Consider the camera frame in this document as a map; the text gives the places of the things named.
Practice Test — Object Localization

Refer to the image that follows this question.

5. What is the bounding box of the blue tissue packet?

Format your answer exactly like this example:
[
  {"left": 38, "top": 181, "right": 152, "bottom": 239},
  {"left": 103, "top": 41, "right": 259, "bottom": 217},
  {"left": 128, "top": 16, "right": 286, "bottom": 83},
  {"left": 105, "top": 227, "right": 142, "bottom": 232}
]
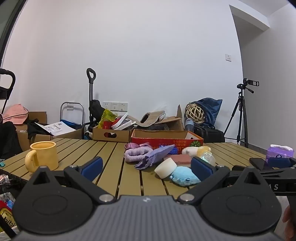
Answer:
[{"left": 159, "top": 144, "right": 179, "bottom": 155}]

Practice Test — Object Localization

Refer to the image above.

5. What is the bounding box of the pink hat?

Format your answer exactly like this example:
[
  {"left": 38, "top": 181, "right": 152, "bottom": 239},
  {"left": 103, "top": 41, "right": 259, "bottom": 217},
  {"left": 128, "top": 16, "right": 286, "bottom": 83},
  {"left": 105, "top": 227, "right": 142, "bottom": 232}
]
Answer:
[{"left": 2, "top": 104, "right": 29, "bottom": 124}]

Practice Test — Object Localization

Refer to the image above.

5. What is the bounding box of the pink rectangular sponge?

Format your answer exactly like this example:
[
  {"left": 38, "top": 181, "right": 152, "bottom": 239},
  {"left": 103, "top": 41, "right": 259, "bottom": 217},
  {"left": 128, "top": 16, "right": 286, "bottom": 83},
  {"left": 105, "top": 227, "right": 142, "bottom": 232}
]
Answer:
[{"left": 163, "top": 154, "right": 193, "bottom": 167}]

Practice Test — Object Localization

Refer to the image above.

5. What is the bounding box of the black trolley handle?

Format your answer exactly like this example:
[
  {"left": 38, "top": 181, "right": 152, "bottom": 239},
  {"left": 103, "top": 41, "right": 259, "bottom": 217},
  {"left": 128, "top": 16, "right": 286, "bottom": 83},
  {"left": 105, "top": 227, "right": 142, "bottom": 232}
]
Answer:
[{"left": 86, "top": 68, "right": 97, "bottom": 121}]

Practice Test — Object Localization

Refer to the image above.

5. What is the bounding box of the white and yellow plush toy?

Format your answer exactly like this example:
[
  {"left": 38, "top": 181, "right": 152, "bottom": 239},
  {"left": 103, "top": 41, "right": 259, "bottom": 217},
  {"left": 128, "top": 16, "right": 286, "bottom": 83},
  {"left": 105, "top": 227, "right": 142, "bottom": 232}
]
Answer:
[{"left": 181, "top": 146, "right": 211, "bottom": 158}]

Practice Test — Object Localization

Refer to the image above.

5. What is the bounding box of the black cart handle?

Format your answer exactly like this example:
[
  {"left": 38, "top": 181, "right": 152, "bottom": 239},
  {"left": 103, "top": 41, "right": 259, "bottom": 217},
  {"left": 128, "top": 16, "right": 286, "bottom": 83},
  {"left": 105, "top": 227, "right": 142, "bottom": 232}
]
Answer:
[{"left": 0, "top": 68, "right": 16, "bottom": 114}]

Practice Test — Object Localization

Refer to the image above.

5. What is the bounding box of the large open cardboard box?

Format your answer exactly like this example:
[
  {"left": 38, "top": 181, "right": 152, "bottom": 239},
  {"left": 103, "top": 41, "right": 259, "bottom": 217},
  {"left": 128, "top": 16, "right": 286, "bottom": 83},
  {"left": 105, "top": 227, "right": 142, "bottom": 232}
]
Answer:
[{"left": 136, "top": 105, "right": 185, "bottom": 131}]

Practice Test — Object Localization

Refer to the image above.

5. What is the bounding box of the red yellow snack packet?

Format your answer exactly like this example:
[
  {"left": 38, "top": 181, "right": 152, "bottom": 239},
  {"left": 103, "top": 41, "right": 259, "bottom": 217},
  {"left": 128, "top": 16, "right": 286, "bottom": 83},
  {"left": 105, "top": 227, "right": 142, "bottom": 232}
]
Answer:
[{"left": 0, "top": 200, "right": 17, "bottom": 233}]

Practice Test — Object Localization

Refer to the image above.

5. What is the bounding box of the black trolley bag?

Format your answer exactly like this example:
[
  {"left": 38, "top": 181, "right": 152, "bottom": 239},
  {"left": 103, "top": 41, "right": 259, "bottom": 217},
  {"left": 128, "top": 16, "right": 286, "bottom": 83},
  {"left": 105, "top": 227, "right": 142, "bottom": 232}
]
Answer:
[{"left": 89, "top": 100, "right": 108, "bottom": 121}]

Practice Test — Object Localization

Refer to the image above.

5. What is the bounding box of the purple tissue pack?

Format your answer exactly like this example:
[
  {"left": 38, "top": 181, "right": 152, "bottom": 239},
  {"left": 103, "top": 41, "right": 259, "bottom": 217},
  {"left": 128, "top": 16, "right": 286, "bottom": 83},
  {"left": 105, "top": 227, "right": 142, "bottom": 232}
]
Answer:
[{"left": 265, "top": 144, "right": 295, "bottom": 163}]

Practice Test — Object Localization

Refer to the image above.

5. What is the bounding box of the metal folding stool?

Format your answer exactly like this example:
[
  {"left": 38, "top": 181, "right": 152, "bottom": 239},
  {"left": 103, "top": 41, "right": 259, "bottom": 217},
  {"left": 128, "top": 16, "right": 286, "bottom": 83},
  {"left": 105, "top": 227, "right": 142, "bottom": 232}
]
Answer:
[{"left": 60, "top": 102, "right": 84, "bottom": 127}]

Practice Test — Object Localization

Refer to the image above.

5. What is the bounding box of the yellow ceramic mug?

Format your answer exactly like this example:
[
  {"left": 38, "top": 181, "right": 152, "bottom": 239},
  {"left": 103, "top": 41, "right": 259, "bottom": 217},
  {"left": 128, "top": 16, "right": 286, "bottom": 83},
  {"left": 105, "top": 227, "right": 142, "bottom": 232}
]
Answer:
[{"left": 25, "top": 141, "right": 59, "bottom": 173}]

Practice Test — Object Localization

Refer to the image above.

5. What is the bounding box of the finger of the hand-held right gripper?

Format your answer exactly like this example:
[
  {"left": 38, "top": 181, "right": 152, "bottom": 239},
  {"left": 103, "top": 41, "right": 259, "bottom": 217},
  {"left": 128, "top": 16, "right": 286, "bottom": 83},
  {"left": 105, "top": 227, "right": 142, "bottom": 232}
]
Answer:
[
  {"left": 232, "top": 165, "right": 296, "bottom": 179},
  {"left": 268, "top": 157, "right": 296, "bottom": 169}
]

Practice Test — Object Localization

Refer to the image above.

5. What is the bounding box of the white labelled paper box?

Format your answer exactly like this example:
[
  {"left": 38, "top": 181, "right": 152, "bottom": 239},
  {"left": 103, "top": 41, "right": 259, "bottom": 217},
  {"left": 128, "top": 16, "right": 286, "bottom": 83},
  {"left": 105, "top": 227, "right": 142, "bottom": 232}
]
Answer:
[{"left": 35, "top": 121, "right": 76, "bottom": 137}]

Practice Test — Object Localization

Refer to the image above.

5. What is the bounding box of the blue velvet bag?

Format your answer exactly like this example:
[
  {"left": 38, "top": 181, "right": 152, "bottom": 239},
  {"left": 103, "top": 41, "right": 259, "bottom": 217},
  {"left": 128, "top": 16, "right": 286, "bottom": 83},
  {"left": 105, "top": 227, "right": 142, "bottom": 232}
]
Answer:
[{"left": 185, "top": 98, "right": 223, "bottom": 129}]

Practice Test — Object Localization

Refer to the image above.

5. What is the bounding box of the black clothing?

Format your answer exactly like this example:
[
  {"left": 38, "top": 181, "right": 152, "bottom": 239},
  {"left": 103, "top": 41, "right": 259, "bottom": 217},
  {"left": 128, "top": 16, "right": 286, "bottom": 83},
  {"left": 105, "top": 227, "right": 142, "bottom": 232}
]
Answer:
[{"left": 27, "top": 119, "right": 54, "bottom": 140}]

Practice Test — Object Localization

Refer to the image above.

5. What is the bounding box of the red cardboard box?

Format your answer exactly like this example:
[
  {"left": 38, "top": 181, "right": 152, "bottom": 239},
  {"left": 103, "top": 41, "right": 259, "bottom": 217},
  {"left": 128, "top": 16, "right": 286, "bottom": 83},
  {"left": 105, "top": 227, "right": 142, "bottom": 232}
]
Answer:
[{"left": 131, "top": 129, "right": 204, "bottom": 155}]

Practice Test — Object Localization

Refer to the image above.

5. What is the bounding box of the yellow green snack bag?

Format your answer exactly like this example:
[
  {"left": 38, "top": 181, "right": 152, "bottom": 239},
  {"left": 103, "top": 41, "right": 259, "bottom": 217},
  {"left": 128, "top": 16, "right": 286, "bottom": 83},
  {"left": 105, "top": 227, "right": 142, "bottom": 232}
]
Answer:
[{"left": 97, "top": 109, "right": 117, "bottom": 129}]

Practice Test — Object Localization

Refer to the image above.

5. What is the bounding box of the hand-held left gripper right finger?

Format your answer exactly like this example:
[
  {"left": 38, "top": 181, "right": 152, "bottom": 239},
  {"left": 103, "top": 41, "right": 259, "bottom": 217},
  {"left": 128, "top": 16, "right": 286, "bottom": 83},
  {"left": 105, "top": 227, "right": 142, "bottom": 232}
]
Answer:
[{"left": 177, "top": 156, "right": 270, "bottom": 205}]

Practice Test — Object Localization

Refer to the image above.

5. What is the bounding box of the blue box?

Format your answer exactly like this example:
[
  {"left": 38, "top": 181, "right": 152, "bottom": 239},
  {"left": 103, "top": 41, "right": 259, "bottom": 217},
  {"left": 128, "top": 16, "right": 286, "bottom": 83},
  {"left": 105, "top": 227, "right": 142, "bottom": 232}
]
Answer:
[{"left": 61, "top": 119, "right": 82, "bottom": 130}]

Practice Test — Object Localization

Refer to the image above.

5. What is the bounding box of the white round sponge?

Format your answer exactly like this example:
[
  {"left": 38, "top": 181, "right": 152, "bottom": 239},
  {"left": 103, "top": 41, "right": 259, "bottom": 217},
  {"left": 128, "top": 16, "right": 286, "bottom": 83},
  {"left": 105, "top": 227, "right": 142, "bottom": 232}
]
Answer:
[{"left": 154, "top": 158, "right": 177, "bottom": 179}]

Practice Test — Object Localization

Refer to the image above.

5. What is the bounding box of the woven rattan ball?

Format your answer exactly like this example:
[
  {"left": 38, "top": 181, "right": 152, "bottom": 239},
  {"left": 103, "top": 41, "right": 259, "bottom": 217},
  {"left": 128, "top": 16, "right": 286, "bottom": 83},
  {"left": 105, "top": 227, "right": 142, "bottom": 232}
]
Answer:
[{"left": 186, "top": 103, "right": 205, "bottom": 123}]

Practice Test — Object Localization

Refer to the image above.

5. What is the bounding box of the dark cloth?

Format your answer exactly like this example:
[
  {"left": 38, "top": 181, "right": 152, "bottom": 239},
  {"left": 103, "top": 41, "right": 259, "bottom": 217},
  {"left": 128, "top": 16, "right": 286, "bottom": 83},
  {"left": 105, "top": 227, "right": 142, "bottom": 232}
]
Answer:
[{"left": 134, "top": 124, "right": 170, "bottom": 131}]

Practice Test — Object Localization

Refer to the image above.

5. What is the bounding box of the black suitcase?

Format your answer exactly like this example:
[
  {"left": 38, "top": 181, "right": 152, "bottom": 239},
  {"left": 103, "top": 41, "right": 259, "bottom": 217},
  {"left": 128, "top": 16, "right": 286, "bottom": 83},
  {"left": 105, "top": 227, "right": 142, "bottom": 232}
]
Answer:
[{"left": 193, "top": 125, "right": 225, "bottom": 143}]

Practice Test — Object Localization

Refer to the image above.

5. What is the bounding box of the black tripod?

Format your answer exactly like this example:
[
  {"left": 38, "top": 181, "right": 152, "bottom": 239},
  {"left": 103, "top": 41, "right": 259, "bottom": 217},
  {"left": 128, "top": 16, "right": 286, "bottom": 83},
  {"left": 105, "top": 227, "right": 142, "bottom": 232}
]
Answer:
[{"left": 224, "top": 89, "right": 249, "bottom": 149}]

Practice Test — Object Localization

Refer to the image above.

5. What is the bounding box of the lilac fluffy headband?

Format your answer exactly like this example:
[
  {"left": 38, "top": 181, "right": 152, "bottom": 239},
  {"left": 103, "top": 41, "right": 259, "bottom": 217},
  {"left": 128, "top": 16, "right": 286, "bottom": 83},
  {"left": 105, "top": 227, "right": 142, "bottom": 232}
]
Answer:
[{"left": 124, "top": 147, "right": 154, "bottom": 164}]

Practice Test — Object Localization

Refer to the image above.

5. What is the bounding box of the black backpack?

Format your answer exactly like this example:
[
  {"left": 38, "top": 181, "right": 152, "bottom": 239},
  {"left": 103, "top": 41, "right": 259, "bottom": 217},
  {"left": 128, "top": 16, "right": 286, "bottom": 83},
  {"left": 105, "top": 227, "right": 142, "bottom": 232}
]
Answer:
[{"left": 0, "top": 121, "right": 23, "bottom": 160}]

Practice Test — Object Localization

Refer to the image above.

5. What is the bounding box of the brown cardboard box with cutout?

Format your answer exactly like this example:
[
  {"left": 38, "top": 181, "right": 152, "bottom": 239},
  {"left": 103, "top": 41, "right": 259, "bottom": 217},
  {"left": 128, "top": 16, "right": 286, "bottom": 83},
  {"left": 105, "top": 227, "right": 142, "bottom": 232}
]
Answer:
[{"left": 92, "top": 126, "right": 134, "bottom": 143}]

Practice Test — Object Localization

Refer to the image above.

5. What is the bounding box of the plain cardboard box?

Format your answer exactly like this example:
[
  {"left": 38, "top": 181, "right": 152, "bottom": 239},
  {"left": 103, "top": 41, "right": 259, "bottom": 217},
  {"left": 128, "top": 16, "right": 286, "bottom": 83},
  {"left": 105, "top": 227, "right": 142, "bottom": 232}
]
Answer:
[{"left": 16, "top": 111, "right": 83, "bottom": 151}]

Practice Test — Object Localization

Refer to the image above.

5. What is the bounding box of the blue plush toy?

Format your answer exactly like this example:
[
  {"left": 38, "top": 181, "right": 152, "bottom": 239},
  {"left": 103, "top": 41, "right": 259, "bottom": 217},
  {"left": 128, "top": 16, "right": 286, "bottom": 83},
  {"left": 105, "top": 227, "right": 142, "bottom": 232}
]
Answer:
[{"left": 169, "top": 166, "right": 201, "bottom": 186}]

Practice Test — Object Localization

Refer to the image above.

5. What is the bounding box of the black phone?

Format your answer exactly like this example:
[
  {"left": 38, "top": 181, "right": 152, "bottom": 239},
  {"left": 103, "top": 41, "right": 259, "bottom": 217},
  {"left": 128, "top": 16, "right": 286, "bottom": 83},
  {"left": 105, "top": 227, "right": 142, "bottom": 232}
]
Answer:
[{"left": 249, "top": 158, "right": 267, "bottom": 170}]

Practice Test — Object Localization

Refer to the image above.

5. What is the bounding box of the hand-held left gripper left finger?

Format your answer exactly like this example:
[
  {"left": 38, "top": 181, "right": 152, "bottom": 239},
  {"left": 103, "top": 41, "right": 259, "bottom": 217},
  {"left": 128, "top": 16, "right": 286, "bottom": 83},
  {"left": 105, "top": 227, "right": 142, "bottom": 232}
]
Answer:
[{"left": 26, "top": 156, "right": 117, "bottom": 205}]

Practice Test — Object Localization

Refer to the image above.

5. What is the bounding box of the purple cloth pouch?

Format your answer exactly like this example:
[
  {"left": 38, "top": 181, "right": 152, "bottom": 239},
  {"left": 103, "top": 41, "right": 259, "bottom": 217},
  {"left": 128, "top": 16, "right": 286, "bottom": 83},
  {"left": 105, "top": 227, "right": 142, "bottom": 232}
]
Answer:
[{"left": 134, "top": 145, "right": 175, "bottom": 171}]

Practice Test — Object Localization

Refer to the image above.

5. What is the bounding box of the white wall socket panel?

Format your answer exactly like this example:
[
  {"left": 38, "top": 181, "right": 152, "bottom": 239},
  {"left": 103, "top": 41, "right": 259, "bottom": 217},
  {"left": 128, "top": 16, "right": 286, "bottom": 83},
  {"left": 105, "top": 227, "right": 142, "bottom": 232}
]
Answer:
[{"left": 102, "top": 101, "right": 128, "bottom": 112}]

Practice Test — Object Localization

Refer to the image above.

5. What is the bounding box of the stack of white flat boxes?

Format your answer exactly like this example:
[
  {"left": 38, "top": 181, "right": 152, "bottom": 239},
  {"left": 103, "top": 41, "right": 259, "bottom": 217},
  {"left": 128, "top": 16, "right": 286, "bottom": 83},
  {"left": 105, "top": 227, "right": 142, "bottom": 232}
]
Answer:
[{"left": 111, "top": 113, "right": 137, "bottom": 130}]

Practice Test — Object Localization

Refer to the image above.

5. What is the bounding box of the person's right hand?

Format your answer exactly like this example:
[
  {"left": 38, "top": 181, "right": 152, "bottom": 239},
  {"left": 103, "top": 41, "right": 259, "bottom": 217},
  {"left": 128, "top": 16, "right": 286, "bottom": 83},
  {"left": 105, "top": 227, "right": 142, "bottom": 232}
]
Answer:
[{"left": 282, "top": 205, "right": 296, "bottom": 241}]

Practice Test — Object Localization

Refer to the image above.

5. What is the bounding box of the dark window frame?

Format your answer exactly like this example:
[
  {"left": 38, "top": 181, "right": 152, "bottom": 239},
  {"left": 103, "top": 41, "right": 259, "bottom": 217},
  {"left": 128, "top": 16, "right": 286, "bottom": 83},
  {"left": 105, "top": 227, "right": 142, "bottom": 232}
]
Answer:
[{"left": 0, "top": 0, "right": 26, "bottom": 59}]

